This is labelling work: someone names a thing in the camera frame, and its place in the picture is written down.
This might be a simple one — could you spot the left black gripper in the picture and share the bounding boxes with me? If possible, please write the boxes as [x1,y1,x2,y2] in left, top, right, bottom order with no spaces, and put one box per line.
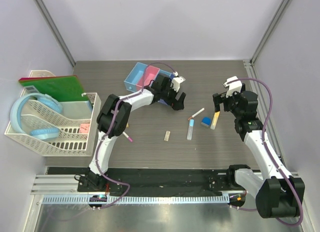
[161,82,186,111]

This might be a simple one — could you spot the yellow capped white highlighter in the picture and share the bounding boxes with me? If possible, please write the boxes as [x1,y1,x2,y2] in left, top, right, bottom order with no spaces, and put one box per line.
[210,111,220,130]

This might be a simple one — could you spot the white red-tipped pen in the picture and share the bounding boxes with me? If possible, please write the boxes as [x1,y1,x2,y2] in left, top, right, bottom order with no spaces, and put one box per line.
[187,108,205,121]

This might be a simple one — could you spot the blue grey pencil sharpener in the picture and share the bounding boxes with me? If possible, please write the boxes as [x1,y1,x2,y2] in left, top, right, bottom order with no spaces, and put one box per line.
[201,117,211,127]

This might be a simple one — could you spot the blue capped clear tube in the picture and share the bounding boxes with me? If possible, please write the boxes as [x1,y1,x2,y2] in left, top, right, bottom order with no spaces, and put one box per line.
[186,119,195,140]

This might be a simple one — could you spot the beige rectangular eraser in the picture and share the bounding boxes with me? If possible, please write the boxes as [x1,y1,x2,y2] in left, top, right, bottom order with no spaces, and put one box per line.
[164,131,171,141]

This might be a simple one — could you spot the four-colour compartment organizer box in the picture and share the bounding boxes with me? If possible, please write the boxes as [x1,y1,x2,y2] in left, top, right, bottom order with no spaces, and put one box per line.
[116,62,174,111]

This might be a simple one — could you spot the white pink-tipped marker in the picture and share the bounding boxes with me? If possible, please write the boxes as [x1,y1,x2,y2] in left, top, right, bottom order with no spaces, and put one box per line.
[122,132,133,142]

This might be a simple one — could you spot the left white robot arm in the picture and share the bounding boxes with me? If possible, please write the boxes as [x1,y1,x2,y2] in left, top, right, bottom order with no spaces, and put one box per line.
[80,73,186,191]

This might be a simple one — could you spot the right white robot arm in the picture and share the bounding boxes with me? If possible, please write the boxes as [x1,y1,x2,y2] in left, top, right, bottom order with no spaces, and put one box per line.
[212,91,305,218]

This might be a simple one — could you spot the pink sticky note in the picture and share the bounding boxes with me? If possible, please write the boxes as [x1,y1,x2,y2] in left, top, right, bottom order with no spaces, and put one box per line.
[79,124,90,134]

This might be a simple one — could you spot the white perforated file rack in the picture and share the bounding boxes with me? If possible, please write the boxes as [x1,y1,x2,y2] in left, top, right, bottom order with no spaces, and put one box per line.
[5,85,101,157]

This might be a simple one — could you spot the green folder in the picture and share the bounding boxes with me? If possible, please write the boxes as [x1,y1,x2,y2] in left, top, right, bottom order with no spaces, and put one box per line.
[20,76,90,102]

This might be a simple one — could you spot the light blue headphones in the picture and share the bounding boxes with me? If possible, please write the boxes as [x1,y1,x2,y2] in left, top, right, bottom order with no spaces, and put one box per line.
[10,93,63,141]

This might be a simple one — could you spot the red folder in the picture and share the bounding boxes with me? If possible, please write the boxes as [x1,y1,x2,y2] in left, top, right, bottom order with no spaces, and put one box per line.
[18,76,69,83]

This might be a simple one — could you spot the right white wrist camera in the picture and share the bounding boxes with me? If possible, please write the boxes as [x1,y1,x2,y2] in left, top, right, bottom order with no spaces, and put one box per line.
[223,76,243,98]

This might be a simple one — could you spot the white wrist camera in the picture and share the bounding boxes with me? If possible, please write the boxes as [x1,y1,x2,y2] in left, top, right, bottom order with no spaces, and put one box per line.
[171,71,186,92]
[223,76,243,98]

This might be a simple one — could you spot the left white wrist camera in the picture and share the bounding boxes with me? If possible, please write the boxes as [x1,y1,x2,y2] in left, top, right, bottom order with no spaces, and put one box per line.
[171,71,186,92]

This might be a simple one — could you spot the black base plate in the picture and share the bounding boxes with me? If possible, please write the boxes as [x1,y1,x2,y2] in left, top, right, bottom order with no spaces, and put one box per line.
[48,165,249,197]

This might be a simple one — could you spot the slotted cable duct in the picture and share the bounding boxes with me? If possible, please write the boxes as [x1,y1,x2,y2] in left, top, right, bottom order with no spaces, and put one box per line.
[42,194,230,205]

